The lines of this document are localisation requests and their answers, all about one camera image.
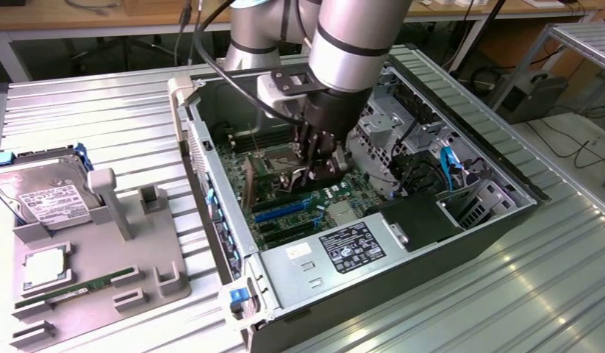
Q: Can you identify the black RAM slot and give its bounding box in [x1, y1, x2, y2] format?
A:
[231, 128, 296, 146]
[233, 135, 299, 154]

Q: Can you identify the grey power supply unit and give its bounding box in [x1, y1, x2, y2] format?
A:
[255, 213, 412, 310]

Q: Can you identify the green RAM stick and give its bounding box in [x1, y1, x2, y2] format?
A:
[13, 266, 137, 310]

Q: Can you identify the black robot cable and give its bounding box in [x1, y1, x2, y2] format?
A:
[193, 0, 308, 125]

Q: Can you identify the thin locking lever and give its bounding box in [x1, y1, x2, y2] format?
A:
[247, 123, 266, 156]

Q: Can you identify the blue wire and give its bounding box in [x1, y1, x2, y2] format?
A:
[442, 145, 464, 192]

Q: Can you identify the grey parts rack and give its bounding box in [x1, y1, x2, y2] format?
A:
[7, 167, 194, 349]

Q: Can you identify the CPU chip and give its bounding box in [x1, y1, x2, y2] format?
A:
[21, 252, 71, 287]

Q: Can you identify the metal slat table frame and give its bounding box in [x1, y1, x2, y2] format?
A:
[520, 23, 605, 86]

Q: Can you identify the short black expansion slot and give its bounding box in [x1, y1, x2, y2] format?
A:
[261, 219, 324, 237]
[262, 230, 328, 248]

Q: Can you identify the metal drive cage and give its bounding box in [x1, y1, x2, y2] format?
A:
[348, 99, 418, 193]

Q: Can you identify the blue disk caddy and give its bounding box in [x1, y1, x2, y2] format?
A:
[0, 142, 97, 174]

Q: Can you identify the black hanging cable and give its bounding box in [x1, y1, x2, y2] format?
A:
[177, 0, 202, 66]

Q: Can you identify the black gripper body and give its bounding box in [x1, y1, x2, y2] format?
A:
[302, 89, 374, 140]

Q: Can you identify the green motherboard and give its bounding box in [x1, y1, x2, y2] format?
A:
[211, 121, 388, 252]

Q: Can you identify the CPU socket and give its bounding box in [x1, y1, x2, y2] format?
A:
[255, 149, 299, 174]

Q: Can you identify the graphics card with metal bracket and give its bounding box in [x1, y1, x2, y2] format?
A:
[241, 156, 355, 213]

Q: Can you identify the blue expansion slot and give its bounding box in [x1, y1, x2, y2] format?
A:
[253, 203, 310, 224]

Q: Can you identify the open black PC case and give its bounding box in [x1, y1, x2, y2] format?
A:
[167, 43, 554, 353]

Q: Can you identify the black computer tower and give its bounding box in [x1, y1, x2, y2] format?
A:
[502, 72, 570, 125]

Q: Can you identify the silver hard disk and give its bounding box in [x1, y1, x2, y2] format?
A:
[0, 156, 95, 231]

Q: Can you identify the long black expansion slot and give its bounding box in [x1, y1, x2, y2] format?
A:
[251, 196, 307, 215]

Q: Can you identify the silver chipset heatsink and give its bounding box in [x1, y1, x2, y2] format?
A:
[326, 204, 363, 226]

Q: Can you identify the black plastic shroud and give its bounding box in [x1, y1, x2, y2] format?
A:
[380, 193, 467, 253]

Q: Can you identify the wooden desk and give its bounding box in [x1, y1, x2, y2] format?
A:
[0, 0, 603, 34]

